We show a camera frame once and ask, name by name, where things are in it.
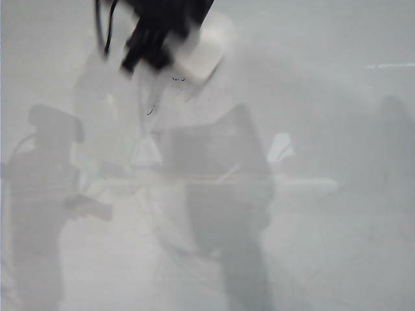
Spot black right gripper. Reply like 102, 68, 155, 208
121, 0, 215, 75

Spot white rectangular whiteboard eraser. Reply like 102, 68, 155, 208
172, 13, 235, 81

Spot white glossy whiteboard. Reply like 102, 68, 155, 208
0, 0, 415, 311

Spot blue marker ink marks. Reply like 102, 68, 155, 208
145, 75, 196, 117

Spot black thin cable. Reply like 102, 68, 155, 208
94, 0, 118, 58

